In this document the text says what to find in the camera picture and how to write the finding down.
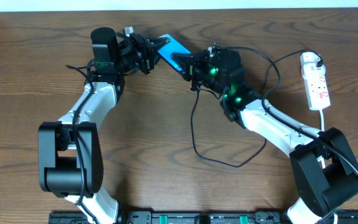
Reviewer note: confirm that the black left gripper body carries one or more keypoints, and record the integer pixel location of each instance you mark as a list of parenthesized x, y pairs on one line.
[(148, 54)]

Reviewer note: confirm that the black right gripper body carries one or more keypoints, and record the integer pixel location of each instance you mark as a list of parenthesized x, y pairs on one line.
[(193, 71)]

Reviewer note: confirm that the blue Galaxy smartphone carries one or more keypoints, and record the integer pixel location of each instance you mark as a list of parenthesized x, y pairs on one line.
[(171, 51)]

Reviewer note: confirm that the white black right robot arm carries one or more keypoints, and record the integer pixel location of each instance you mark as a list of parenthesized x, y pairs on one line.
[(324, 166)]

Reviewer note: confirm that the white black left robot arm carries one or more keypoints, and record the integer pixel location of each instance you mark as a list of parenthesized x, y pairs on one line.
[(70, 158)]

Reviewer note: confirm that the white USB charger plug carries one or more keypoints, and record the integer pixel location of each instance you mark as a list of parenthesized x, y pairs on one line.
[(311, 57)]

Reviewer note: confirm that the white power strip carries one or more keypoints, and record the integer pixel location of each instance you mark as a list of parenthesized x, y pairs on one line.
[(316, 87)]

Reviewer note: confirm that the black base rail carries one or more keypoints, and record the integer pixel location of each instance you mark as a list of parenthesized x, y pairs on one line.
[(145, 217)]

